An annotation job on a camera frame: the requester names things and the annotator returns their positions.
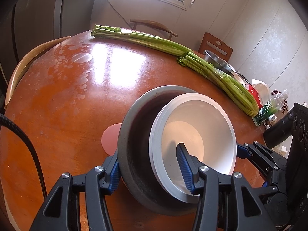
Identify near celery bunch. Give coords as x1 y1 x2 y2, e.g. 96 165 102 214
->
177 52 259 117

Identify green label plastic bottle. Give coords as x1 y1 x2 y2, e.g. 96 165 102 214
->
253 90 289 126

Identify red white plastic bag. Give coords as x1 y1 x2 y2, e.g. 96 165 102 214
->
245 79 270 109

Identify far celery bunch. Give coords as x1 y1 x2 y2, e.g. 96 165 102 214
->
91 25 196 57

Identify curved wooden chair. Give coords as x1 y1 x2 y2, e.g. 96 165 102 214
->
130 19 178 40

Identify small white medicine bottle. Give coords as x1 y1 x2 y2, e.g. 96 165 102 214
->
267 114 278 126

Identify celery bunch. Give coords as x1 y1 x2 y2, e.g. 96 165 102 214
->
91 25 196 57
177 52 259 117

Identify steel mixing bowl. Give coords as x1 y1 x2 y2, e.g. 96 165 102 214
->
204 50 236 74

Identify black cable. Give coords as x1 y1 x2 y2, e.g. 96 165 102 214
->
0 113 48 201

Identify red white paper bowl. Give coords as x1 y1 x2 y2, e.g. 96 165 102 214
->
149 93 236 204

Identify orange slatted wooden chair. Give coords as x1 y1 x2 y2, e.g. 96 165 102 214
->
198 32 233 62

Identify pink plastic plate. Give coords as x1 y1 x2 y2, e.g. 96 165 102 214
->
101 123 122 155

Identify light wooden chair back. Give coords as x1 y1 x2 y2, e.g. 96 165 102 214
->
4 36 71 109

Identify steel refrigerator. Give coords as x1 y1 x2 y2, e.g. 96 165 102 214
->
0 0 98 78

